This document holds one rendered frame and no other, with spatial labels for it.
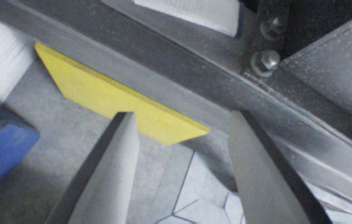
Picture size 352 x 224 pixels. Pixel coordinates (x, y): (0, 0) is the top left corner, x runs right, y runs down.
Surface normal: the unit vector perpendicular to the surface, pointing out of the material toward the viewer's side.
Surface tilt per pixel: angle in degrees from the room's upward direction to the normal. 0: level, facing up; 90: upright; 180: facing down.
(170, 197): 10
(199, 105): 0
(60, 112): 0
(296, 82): 0
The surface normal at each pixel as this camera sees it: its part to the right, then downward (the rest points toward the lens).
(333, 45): -0.36, 0.86
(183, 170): 0.15, -0.31
